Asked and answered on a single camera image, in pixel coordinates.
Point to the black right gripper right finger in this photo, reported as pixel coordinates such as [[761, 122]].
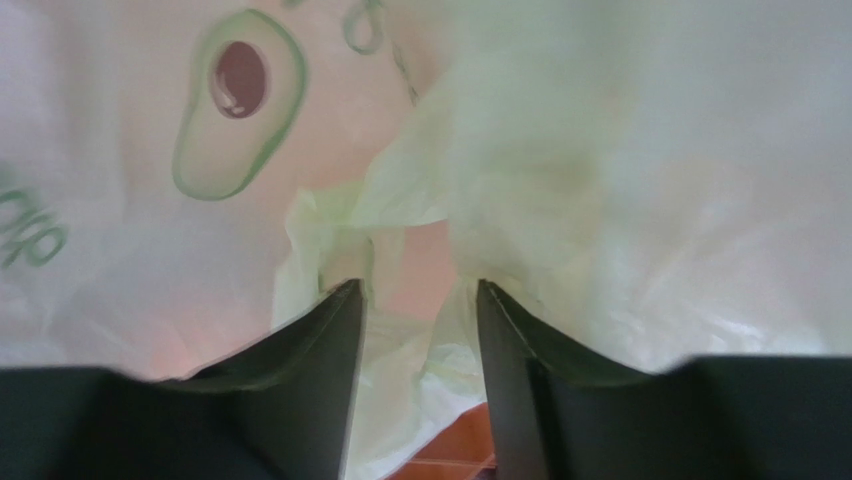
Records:
[[560, 410]]

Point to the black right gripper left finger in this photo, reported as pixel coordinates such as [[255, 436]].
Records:
[[277, 409]]

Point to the pale yellow plastic bag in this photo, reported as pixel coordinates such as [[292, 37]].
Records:
[[657, 180]]

